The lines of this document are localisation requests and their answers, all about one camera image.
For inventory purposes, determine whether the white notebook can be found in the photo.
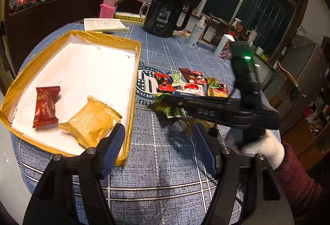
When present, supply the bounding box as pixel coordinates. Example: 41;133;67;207
83;18;129;32

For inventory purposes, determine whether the yellow ruler box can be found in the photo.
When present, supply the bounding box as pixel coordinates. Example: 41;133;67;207
114;12;144;23

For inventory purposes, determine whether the dark red sleeved forearm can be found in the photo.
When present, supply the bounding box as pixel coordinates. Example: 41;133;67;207
275;143;323;219

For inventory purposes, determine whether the white red snack packet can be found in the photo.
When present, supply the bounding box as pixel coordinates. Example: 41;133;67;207
174;83;205;96

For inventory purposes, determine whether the white spray bottle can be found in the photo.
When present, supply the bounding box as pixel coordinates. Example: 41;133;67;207
187;17;206;49

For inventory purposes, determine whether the white red liquor bottle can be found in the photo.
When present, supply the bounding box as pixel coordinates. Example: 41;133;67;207
214;31;235;59

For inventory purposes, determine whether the wooden chair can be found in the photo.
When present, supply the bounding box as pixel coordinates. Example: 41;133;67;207
270;61;306;109

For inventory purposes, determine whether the pink water bottle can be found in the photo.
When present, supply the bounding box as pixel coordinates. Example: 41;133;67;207
100;0;116;18

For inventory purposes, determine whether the dark red snack packet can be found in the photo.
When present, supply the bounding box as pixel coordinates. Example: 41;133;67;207
32;86;60;128

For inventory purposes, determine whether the green leafy snack packet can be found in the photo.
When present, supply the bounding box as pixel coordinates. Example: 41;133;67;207
154;92;182;119

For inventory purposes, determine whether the golden pastry packet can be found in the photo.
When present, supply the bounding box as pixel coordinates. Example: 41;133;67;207
59;96;122;149

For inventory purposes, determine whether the white gloved right hand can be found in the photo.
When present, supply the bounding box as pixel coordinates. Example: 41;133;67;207
225;128;285;170

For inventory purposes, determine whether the black electric kettle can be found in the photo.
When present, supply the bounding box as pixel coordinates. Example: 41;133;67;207
139;0;194;38

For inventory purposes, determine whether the white green candy packet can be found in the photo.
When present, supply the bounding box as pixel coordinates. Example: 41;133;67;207
169;72;187;88

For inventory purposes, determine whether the red candy packet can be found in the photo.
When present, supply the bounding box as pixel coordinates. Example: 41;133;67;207
154;72;175;92

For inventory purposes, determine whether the gold cardboard tray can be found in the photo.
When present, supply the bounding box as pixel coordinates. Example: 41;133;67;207
1;30;141;166

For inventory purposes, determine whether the dark red chocolate packet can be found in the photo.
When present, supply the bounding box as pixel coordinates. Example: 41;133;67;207
180;68;207;85

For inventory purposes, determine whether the blue plaid tablecloth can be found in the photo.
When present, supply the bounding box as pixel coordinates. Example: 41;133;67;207
10;22;282;225

